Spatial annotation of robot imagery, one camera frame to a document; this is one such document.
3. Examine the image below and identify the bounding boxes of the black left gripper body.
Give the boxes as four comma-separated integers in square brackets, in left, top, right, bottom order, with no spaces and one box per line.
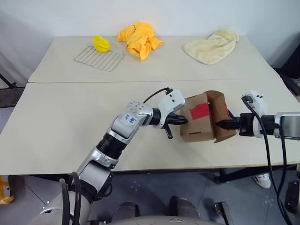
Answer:
[164,112,179,139]

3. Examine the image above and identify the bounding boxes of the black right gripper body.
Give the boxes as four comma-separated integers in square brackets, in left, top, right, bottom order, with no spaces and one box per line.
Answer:
[238,112,255,137]

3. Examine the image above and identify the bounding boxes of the brown cardboard box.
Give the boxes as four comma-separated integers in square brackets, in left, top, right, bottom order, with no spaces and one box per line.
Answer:
[180,90,237,143]

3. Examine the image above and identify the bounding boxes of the red tape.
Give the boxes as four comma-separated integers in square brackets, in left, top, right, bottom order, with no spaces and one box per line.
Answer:
[190,102,210,120]

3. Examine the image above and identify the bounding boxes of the yellow ribbed plastic item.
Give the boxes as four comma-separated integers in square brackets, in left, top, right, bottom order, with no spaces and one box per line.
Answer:
[92,35,111,53]

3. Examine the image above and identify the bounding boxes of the white handwritten label sticker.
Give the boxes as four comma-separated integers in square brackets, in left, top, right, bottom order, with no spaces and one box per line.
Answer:
[121,113,139,125]

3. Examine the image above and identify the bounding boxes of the black table leg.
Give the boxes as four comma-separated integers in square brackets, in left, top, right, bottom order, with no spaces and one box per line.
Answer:
[214,165,300,184]

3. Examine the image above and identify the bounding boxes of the white sneaker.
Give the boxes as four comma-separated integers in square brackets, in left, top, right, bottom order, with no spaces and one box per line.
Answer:
[253,172,271,189]

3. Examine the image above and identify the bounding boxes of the cream towel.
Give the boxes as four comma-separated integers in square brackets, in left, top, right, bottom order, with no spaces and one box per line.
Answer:
[182,29,240,66]

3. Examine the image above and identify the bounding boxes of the dark rounded shape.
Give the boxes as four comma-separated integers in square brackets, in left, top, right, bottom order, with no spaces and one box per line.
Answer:
[168,195,200,218]

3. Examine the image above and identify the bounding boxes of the black rounded object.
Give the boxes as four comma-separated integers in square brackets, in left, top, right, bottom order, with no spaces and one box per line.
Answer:
[284,180,300,214]

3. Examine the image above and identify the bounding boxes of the crumpled yellow cloth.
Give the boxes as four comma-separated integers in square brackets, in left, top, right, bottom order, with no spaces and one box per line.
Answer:
[116,21,163,62]

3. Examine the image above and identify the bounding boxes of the dark angular shape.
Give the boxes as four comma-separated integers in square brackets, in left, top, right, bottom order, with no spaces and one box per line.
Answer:
[214,201,235,225]

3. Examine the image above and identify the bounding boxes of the grey robot torso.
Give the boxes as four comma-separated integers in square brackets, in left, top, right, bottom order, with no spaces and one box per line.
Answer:
[89,215,227,225]

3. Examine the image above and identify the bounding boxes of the black metal stand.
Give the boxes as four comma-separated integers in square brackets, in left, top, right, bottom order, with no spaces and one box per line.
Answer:
[0,74,18,89]

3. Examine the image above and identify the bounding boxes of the yellow floor object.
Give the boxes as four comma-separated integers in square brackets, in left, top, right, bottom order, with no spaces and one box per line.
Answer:
[0,175,15,206]

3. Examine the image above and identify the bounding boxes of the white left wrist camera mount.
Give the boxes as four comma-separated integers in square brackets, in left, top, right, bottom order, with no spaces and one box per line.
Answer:
[157,89,186,129]

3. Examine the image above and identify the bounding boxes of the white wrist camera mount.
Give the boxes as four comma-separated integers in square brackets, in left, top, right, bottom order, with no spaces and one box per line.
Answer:
[241,90,269,139]
[157,89,186,129]

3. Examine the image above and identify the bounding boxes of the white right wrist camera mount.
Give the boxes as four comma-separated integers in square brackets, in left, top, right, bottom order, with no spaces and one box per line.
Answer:
[241,90,269,139]

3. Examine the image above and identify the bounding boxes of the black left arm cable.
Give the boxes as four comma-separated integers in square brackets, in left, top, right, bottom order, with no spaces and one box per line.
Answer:
[142,87,174,104]

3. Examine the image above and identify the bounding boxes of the metal wire rack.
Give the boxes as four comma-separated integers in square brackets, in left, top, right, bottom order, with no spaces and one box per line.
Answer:
[74,45,125,71]

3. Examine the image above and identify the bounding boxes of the thick black cable loop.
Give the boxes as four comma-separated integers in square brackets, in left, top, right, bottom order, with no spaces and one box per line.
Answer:
[58,172,82,225]

